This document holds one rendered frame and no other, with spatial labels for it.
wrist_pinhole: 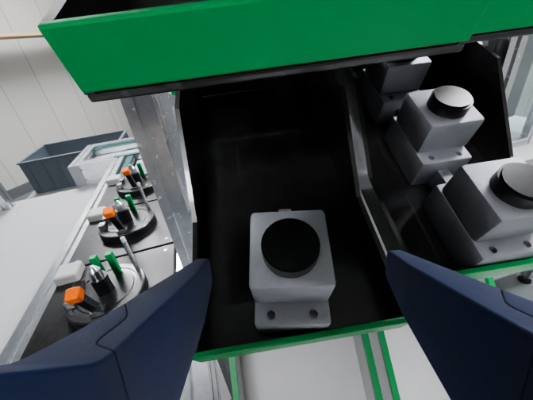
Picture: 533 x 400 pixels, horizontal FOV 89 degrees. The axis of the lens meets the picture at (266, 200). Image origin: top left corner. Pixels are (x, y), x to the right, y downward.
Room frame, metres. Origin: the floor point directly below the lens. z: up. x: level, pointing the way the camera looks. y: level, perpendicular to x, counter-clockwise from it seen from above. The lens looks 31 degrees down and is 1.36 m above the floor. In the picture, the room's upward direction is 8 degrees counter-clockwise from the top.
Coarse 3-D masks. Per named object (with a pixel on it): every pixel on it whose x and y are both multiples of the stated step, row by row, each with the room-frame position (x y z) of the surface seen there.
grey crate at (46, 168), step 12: (120, 132) 2.23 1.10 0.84; (48, 144) 2.12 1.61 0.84; (60, 144) 2.14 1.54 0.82; (72, 144) 2.16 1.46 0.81; (84, 144) 2.18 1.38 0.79; (36, 156) 1.95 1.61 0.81; (48, 156) 2.10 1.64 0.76; (60, 156) 1.77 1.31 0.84; (72, 156) 1.79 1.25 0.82; (24, 168) 1.73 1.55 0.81; (36, 168) 1.74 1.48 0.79; (48, 168) 1.76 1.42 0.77; (60, 168) 1.77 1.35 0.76; (36, 180) 1.74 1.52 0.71; (48, 180) 1.75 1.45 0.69; (60, 180) 1.76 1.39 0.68; (72, 180) 1.78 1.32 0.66; (36, 192) 1.73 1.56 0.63
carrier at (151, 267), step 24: (72, 264) 0.46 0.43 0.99; (96, 264) 0.40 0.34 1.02; (120, 264) 0.44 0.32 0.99; (144, 264) 0.45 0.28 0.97; (168, 264) 0.44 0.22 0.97; (96, 288) 0.36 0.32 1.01; (120, 288) 0.37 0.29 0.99; (144, 288) 0.37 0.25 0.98; (48, 312) 0.35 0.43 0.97; (72, 312) 0.33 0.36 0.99; (96, 312) 0.31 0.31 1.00; (48, 336) 0.30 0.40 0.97
